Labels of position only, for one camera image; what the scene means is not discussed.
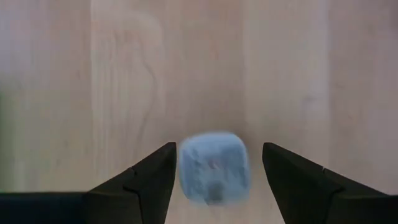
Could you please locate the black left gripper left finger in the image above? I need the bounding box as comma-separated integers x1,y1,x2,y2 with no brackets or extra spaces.
85,142,177,224

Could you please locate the white USB charger purple rim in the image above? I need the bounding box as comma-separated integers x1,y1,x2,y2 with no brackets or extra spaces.
178,131,252,208

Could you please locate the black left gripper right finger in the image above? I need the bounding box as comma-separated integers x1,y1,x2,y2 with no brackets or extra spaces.
262,142,398,224

